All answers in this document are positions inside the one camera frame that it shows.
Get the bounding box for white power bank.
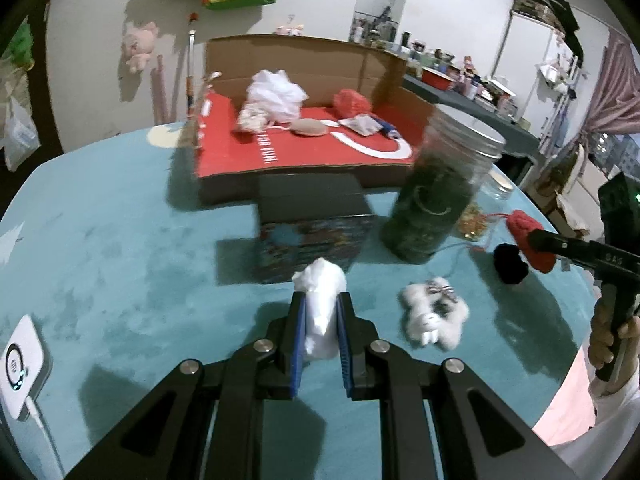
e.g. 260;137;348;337
0;314;52;422

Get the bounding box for grey side table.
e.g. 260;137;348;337
402;75;541;186

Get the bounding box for grey and blue pouch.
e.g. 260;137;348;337
339;114;401;140

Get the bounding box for dark door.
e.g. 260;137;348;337
0;0;66;196

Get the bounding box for red and black yarn pompom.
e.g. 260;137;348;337
492;210;558;286

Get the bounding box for tall jar with green contents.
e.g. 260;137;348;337
380;104;508;266

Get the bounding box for cardboard box with red lining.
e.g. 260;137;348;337
192;34;438;211

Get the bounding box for row of cosmetic bottles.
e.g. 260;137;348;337
400;30;521;121

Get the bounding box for long-handled brush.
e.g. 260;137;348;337
186;12;199;118

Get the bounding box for dark bag on rack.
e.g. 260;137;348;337
512;0;581;33

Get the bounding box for white metal rack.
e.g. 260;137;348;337
492;10;586;121

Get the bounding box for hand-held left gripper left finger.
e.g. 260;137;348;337
65;290;307;480

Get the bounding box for small glass jar yellow contents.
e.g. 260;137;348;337
457;170;516;243

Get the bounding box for person's right forearm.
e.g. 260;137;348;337
555;370;640;480

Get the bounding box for tan round puff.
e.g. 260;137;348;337
290;118;330;137

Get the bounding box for white plush toy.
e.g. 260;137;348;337
399;276;471;351

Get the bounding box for person's right hand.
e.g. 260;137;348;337
588;300;640;368

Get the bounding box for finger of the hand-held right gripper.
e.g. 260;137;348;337
527;229;601;268

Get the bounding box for green plush toy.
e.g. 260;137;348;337
10;20;36;68

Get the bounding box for pink plush toy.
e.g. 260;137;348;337
122;21;160;73

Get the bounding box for white charging cable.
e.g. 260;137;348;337
25;395;66;480

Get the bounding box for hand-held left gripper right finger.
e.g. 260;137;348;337
336;291;581;480

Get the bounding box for wall mirror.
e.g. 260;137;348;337
350;0;416;43

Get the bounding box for pink umbrella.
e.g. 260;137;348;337
152;55;171;123

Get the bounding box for clear plastic bag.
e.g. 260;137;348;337
2;95;42;171

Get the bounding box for white mesh bath pouf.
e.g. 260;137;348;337
246;69;310;126

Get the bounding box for colourful printed box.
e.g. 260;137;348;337
255;174;376;286

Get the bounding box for beige knitted plush toy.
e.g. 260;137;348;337
236;102;271;135

